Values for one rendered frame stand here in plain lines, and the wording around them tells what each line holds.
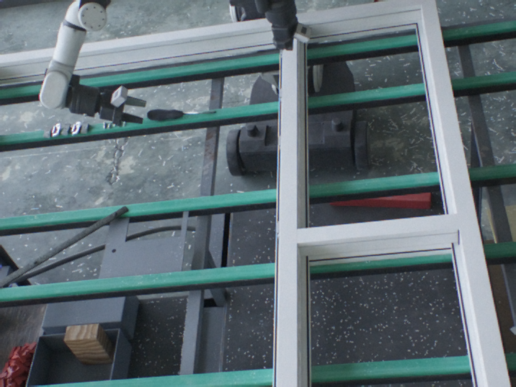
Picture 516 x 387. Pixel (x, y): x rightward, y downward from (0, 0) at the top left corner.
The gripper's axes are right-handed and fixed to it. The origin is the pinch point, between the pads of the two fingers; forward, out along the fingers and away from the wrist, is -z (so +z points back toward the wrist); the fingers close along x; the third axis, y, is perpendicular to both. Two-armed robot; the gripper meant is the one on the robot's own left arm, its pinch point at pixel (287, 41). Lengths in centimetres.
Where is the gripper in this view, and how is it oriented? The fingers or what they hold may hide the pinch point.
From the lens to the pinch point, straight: 227.1
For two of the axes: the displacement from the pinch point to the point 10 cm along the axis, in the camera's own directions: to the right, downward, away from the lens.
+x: -2.2, 8.4, -5.0
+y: 9.6, 0.9, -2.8
